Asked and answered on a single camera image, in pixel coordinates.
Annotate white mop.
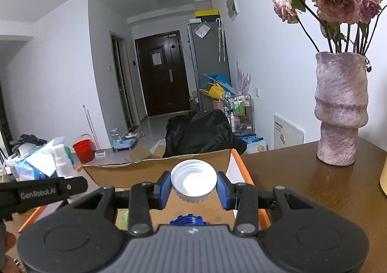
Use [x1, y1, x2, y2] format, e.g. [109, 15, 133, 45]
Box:
[83, 104, 106, 158]

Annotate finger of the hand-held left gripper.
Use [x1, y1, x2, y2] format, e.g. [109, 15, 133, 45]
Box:
[57, 177, 88, 201]

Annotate yellow box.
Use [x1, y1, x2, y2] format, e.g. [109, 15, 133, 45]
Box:
[195, 10, 220, 19]

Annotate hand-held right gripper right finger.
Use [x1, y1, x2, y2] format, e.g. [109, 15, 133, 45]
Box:
[216, 172, 315, 236]

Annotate white spray bottle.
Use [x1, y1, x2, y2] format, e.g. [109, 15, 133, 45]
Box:
[51, 143, 80, 179]

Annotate red cardboard box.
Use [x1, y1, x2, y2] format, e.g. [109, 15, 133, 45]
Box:
[19, 148, 271, 233]

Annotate dark brown door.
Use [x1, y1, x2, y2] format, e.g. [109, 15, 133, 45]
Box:
[134, 30, 190, 117]

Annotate blue threaded cap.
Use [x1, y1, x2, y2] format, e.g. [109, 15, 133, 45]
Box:
[169, 215, 210, 226]

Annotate flat cardboard sheet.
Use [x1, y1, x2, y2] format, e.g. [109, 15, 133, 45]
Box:
[128, 147, 164, 162]

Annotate metal cart with bottles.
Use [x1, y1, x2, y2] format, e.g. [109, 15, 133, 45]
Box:
[223, 94, 255, 136]

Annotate blue and yellow toys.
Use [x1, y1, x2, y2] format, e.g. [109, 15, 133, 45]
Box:
[199, 73, 233, 100]

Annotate green packet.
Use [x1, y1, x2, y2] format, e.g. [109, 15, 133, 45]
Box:
[116, 209, 131, 230]

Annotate white bottle cap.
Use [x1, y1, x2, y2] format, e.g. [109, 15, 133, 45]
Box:
[171, 159, 218, 204]

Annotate person's left hand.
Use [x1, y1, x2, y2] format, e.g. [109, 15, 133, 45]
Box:
[0, 221, 24, 273]

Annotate dried pink roses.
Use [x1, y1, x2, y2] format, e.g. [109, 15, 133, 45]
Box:
[199, 0, 387, 73]

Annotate hanging clear umbrella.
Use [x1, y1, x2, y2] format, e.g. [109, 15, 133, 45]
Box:
[216, 18, 228, 63]

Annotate blue tissue pack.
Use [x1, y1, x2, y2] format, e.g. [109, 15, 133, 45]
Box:
[15, 137, 74, 182]

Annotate cream thermos bottle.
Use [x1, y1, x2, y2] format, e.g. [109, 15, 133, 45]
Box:
[379, 158, 387, 195]

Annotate pink textured vase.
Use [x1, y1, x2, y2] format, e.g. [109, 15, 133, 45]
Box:
[314, 51, 369, 166]

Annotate black folded device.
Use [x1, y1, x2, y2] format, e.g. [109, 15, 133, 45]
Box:
[11, 133, 48, 145]

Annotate white plastic bag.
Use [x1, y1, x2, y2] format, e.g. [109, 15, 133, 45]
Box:
[149, 139, 167, 156]

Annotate red bucket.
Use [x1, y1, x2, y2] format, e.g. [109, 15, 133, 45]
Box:
[72, 134, 95, 164]

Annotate pet water dispenser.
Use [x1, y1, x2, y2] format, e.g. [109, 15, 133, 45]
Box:
[110, 128, 135, 151]

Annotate blue printed bag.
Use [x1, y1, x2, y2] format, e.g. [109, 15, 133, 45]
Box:
[238, 135, 268, 153]

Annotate wall picture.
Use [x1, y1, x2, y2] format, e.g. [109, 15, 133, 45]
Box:
[226, 0, 240, 22]

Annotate white leaning panel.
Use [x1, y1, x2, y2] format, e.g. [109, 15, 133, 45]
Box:
[273, 114, 305, 151]

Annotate grey refrigerator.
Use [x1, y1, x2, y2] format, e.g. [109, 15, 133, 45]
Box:
[186, 21, 231, 112]

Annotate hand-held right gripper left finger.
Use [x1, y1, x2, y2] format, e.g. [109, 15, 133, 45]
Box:
[71, 171, 171, 237]

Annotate purple paper fan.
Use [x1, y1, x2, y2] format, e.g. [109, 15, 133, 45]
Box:
[235, 61, 252, 95]

